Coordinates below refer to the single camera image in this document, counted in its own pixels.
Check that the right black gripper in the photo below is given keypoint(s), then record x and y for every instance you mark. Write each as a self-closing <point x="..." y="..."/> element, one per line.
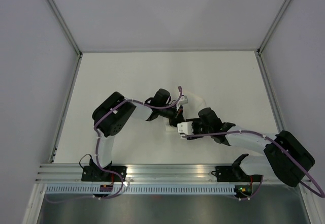
<point x="195" y="121"/>

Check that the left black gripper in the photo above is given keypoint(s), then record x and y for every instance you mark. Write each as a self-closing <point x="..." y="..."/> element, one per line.
<point x="177" y="117"/>

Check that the white cloth napkin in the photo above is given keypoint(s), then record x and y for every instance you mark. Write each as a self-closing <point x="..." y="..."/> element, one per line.
<point x="190" y="110"/>

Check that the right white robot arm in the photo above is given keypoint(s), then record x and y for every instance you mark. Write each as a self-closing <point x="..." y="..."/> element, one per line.
<point x="279" y="156"/>

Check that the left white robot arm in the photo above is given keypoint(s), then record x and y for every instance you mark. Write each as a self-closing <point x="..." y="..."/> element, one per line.
<point x="112" y="115"/>

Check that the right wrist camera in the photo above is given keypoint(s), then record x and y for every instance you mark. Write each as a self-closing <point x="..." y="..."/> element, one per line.
<point x="185" y="129"/>

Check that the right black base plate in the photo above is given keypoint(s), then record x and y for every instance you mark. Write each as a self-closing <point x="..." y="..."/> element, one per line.
<point x="230" y="174"/>

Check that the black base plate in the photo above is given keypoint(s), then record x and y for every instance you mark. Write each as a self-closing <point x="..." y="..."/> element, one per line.
<point x="94" y="174"/>
<point x="230" y="174"/>

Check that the aluminium mounting rail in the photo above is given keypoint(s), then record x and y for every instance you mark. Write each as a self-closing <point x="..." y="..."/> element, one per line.
<point x="136" y="173"/>

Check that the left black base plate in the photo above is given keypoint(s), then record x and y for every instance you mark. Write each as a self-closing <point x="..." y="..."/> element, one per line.
<point x="94" y="174"/>

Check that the white slotted cable duct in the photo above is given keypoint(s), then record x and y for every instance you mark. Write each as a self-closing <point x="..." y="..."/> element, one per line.
<point x="154" y="189"/>

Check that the right aluminium frame post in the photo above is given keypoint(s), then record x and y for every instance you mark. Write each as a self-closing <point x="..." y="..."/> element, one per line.
<point x="279" y="15"/>

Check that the aluminium frame post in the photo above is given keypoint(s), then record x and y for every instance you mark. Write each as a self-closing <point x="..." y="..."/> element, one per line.
<point x="279" y="15"/>
<point x="58" y="16"/>

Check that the left aluminium frame post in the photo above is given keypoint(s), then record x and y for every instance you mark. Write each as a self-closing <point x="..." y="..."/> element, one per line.
<point x="58" y="16"/>

